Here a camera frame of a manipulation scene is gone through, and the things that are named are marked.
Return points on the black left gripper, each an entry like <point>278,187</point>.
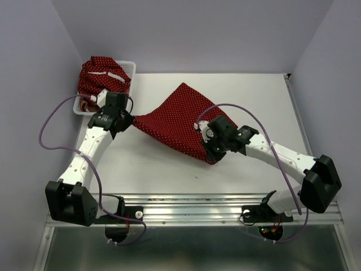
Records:
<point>129,120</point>

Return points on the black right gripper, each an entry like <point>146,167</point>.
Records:
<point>212,156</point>

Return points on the red polka dot skirt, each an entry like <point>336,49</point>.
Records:
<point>102,72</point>
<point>172,123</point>

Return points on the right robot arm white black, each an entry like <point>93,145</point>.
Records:
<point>317,177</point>

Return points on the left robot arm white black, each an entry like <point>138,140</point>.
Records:
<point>68,198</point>

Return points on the red patterned skirt in basket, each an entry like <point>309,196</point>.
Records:
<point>87,106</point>

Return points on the red polka dot skirt in basket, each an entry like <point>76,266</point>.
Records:
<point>102,72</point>

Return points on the white plastic basket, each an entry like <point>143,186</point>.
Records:
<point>129,68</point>

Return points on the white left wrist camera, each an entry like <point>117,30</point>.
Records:
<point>100,99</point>

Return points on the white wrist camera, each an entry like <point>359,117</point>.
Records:
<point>100,99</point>
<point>204,130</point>

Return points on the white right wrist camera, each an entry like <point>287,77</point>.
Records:
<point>204,130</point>

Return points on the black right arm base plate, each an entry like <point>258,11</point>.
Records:
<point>262,214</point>

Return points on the aluminium rail frame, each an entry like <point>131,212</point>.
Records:
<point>191,209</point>

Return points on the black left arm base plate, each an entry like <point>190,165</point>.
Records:
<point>131,212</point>

